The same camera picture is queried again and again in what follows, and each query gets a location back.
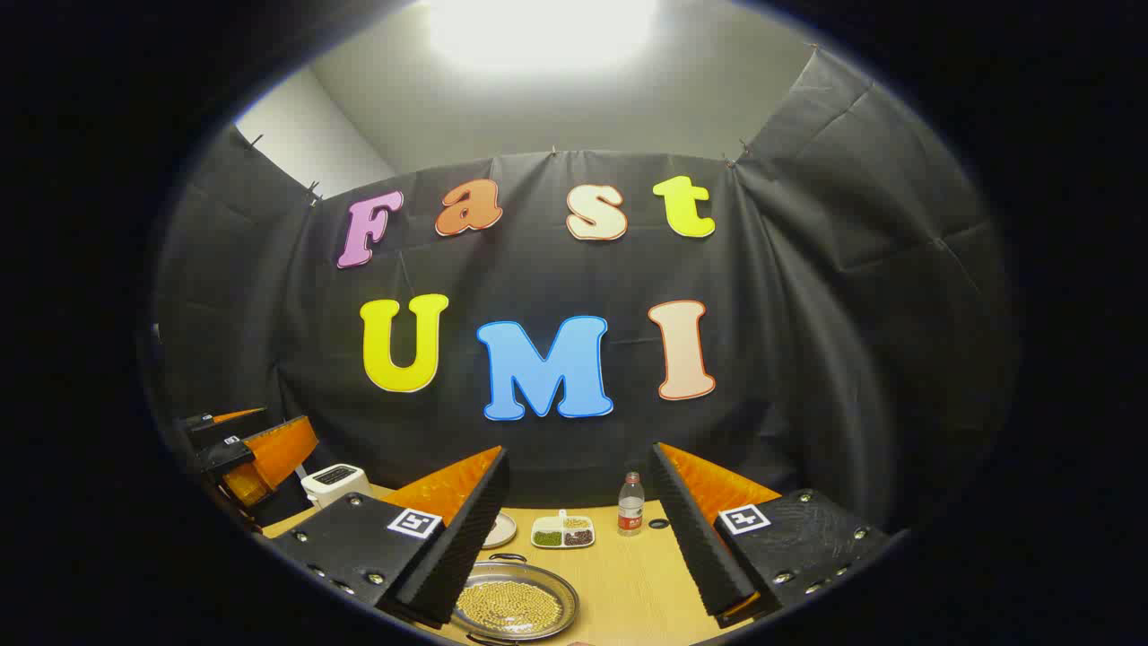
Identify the clear plastic water bottle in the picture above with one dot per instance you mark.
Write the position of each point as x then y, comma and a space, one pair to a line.
630, 507

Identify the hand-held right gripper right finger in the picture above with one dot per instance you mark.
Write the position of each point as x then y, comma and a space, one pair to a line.
695, 529

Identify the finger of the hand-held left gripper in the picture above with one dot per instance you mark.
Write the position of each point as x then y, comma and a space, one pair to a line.
269, 453
224, 426

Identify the pile of yellow soybeans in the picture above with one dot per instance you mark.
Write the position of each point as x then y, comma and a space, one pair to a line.
511, 606

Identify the white divided bean dish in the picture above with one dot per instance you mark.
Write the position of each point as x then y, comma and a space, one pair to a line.
562, 531

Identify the black backdrop cloth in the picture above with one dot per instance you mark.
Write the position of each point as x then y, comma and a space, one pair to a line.
789, 314

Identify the white toaster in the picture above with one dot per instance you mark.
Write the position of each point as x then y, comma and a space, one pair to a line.
345, 489

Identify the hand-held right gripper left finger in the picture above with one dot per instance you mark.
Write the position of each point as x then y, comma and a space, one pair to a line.
359, 547

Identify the round white plate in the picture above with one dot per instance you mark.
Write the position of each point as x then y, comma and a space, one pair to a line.
502, 531

